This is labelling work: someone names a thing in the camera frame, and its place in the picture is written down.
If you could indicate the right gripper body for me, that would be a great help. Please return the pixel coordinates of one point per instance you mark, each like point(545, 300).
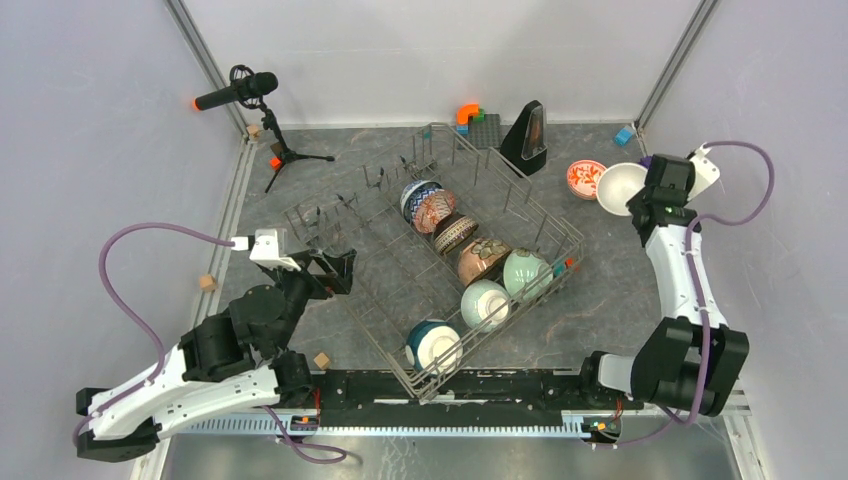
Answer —
point(638, 198)

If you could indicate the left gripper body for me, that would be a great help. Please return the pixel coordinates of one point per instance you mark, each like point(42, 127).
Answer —
point(301, 286)

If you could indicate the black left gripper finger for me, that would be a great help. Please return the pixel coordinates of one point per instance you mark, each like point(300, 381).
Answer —
point(338, 255)
point(331, 282)

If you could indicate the white bowl orange pattern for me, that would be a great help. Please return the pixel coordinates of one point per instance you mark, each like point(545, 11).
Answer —
point(582, 178)

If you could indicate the grey wire dish rack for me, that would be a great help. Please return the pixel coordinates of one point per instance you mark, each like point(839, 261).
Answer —
point(399, 278)

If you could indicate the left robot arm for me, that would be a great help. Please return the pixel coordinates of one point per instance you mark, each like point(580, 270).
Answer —
point(236, 359)

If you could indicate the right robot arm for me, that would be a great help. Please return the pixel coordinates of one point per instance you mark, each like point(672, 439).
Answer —
point(692, 359)

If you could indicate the blue toy block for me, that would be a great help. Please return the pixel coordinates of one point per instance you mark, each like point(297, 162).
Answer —
point(624, 136)

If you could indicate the small wooden cube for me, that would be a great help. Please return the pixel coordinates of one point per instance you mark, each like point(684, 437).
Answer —
point(207, 283)

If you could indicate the white blue rimmed bowl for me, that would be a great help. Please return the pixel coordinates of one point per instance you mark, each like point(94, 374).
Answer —
point(413, 194)

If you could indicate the blue white patterned bowl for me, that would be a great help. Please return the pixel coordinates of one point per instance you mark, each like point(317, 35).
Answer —
point(432, 210)

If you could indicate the teal bowl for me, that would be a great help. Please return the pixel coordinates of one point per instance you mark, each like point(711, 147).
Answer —
point(434, 347)

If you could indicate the dark brown banded bowl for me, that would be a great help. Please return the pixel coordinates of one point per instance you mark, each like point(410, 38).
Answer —
point(453, 231)

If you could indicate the black microphone tripod stand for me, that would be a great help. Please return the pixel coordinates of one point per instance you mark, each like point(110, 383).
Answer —
point(283, 155)

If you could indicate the pink brown flower bowl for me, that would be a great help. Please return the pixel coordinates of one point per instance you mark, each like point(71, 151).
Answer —
point(480, 258)

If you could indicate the light green ribbed bowl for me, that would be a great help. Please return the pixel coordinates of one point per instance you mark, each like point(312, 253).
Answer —
point(485, 304)

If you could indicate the black metronome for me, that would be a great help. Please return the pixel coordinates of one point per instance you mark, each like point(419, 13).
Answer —
point(524, 147)

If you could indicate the pale green bowl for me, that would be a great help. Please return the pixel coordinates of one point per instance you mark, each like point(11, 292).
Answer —
point(526, 275)

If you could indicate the orange curved toy block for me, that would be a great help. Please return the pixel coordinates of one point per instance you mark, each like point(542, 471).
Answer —
point(463, 112)

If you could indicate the black microphone orange tip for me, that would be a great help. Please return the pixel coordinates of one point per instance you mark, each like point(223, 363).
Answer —
point(246, 87)

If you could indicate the green toy block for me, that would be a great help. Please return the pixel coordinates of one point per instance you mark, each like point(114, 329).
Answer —
point(476, 115)

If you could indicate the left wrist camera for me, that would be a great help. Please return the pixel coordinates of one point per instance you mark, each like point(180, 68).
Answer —
point(270, 248)

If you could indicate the wooden cube near rail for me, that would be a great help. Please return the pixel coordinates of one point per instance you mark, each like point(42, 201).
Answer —
point(322, 361)

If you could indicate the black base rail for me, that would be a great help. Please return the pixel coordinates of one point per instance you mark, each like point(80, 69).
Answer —
point(471, 398)

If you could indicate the grey studded base plate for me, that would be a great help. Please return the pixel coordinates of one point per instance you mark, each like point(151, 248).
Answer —
point(486, 133)

